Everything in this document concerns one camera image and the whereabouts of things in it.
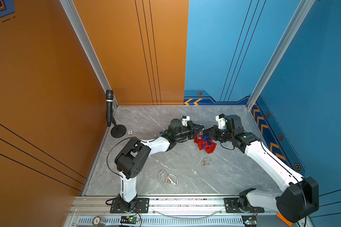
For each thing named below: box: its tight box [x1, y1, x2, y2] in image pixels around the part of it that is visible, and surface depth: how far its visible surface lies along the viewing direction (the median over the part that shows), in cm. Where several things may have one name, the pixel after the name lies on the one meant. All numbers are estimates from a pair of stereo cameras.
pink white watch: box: [167, 173, 179, 186], surface depth 82 cm
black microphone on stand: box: [105, 89, 127, 139], surface depth 89 cm
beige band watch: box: [158, 169, 169, 185], surface depth 84 cm
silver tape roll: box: [91, 215, 108, 227], surface depth 66 cm
